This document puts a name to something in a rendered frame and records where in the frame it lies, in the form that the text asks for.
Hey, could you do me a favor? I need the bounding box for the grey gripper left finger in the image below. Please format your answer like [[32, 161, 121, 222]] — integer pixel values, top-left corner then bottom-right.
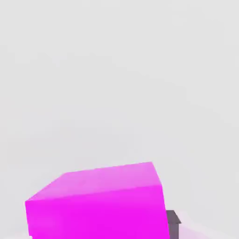
[[11, 231, 33, 239]]

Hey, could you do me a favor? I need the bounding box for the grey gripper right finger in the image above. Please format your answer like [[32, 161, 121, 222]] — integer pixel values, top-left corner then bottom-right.
[[165, 210, 211, 239]]

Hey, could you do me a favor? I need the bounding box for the small magenta cube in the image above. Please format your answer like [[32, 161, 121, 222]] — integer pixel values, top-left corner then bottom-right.
[[24, 161, 171, 239]]

